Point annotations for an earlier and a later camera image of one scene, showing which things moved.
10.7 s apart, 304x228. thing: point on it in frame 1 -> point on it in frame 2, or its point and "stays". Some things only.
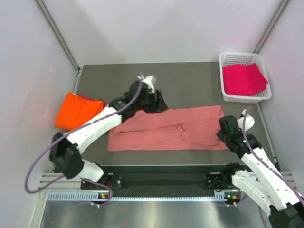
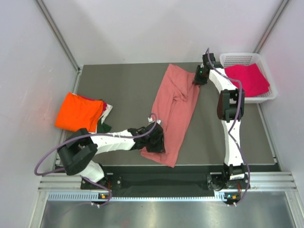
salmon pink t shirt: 201,128 -> 175,96
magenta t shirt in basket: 243,80 stays
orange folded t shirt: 75,110 stays
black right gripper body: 221,136 -> 199,78
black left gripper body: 148,104 -> 156,145
